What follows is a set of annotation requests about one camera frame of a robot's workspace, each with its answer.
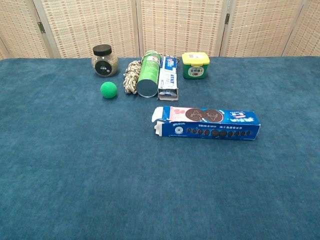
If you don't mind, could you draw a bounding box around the blue cookie package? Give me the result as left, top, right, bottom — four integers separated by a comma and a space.
151, 105, 261, 140

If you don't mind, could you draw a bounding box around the blue white toothpaste box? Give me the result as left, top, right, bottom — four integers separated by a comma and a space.
157, 55, 180, 102

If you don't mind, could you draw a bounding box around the green cylindrical can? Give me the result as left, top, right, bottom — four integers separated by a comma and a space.
135, 50, 161, 98

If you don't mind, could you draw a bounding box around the green foam ball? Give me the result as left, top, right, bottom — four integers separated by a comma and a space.
100, 81, 118, 99

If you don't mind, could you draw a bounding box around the green tub yellow lid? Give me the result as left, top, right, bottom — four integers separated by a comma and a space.
181, 51, 211, 80

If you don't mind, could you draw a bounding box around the blue table cloth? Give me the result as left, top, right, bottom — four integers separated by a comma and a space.
0, 56, 320, 240

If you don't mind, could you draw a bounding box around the glass jar black lid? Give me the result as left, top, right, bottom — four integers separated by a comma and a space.
91, 44, 119, 78

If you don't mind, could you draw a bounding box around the woven folding screen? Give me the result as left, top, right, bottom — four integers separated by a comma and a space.
0, 0, 320, 60

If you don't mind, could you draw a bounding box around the braided beige rope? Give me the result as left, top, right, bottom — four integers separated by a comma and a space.
122, 59, 142, 95

